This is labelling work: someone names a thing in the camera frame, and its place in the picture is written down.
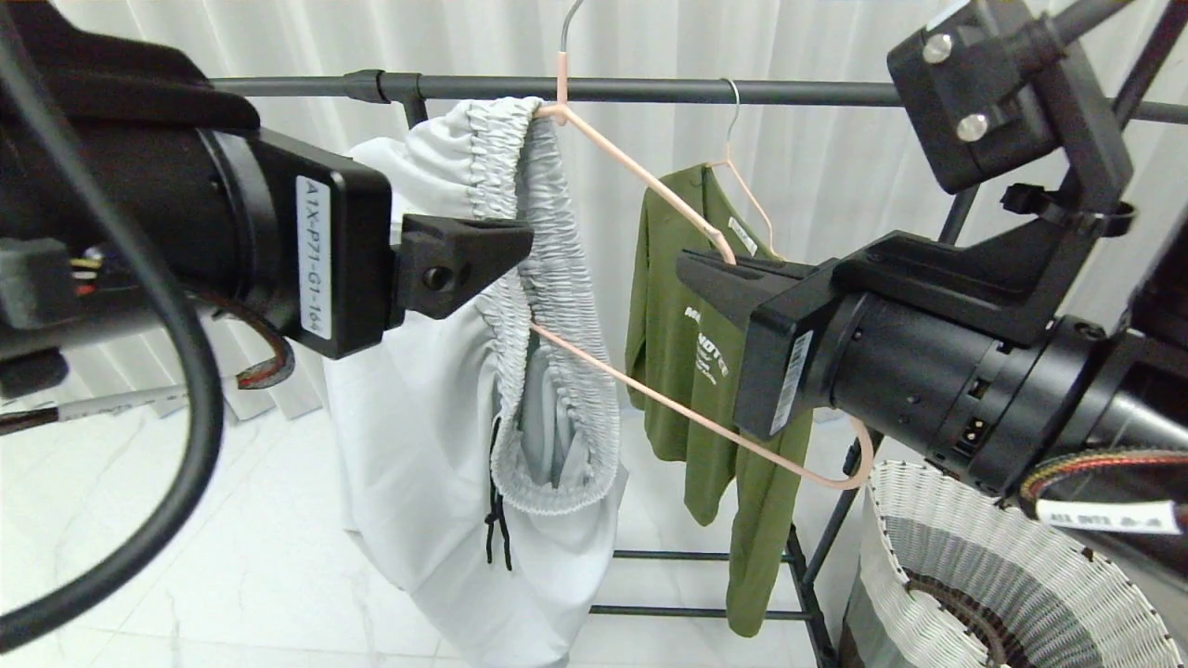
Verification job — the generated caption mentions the black clothes rack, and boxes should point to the black clothes rack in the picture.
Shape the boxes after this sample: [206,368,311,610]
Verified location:
[209,70,1188,668]

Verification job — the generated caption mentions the pink clothes hanger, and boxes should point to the pink clothes hanger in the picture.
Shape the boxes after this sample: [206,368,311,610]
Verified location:
[531,0,876,491]
[705,79,787,263]

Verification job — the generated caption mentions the pale grey shorts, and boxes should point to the pale grey shorts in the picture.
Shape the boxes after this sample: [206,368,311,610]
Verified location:
[323,96,630,668]

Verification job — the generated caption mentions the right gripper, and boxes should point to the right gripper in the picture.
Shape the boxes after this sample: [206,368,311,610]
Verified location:
[676,249,1110,495]

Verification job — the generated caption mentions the black cable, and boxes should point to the black cable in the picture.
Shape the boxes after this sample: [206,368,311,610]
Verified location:
[0,19,226,652]

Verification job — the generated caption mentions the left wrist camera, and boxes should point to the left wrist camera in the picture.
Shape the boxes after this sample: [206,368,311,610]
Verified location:
[0,0,263,133]

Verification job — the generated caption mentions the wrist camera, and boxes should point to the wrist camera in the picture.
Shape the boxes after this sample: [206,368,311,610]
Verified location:
[829,0,1140,349]
[0,0,263,133]

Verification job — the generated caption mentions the green shirt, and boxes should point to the green shirt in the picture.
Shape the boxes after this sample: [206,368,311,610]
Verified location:
[624,165,816,639]

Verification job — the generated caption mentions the white laundry basket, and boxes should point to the white laundry basket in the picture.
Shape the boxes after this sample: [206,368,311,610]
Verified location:
[838,461,1186,668]

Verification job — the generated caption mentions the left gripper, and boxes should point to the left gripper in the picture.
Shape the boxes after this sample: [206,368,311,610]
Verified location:
[84,125,536,361]

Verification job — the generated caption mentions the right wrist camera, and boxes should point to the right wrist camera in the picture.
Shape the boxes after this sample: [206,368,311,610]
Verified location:
[829,0,1140,349]

